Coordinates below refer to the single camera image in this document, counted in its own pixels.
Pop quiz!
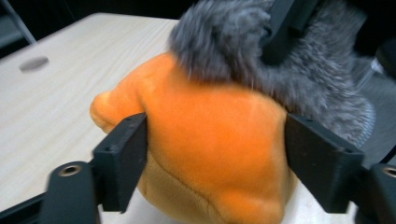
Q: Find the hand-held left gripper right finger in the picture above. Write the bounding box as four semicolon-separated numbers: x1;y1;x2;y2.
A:
284;113;365;214

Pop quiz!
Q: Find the orange plush toy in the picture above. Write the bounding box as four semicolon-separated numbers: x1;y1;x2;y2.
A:
89;51;300;224

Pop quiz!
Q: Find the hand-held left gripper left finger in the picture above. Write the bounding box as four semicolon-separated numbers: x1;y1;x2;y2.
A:
92;112;149;214

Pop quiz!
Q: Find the round grey table grommet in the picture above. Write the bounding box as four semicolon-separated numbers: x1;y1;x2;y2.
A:
19;55;50;73

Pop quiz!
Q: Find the grey fuzzy hat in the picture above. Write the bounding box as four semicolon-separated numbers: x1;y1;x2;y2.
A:
167;0;376;147

